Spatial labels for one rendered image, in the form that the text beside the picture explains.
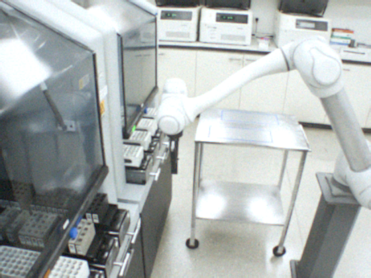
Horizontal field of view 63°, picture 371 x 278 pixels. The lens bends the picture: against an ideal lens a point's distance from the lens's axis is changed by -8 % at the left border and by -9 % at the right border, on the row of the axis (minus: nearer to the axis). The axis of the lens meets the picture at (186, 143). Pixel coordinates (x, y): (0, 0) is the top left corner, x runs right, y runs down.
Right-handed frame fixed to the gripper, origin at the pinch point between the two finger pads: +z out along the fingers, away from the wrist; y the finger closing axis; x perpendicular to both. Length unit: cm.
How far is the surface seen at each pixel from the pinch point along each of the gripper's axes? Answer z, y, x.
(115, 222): -1.7, 42.6, -14.5
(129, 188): 6.5, 11.4, -18.6
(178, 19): -35, -230, -34
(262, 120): -2, -56, 44
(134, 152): -6.5, 1.0, -18.1
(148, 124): -6.3, -29.5, -18.8
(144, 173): 0.6, 6.6, -12.4
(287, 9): -48, -280, 87
